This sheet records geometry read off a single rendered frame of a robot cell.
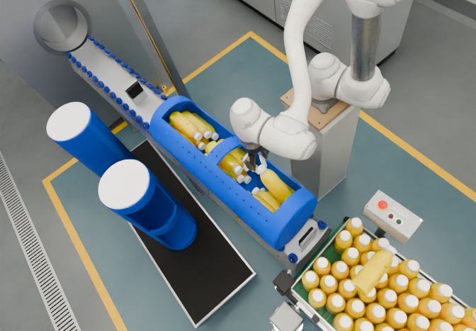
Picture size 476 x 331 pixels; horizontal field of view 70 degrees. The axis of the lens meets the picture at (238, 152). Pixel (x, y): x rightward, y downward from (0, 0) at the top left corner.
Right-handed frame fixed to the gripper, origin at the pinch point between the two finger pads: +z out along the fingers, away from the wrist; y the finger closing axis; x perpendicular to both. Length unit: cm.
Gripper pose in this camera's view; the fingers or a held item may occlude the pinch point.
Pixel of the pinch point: (259, 164)
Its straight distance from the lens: 142.0
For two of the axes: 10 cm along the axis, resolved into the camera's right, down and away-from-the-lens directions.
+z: 1.8, 4.8, 8.6
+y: -7.0, 6.8, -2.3
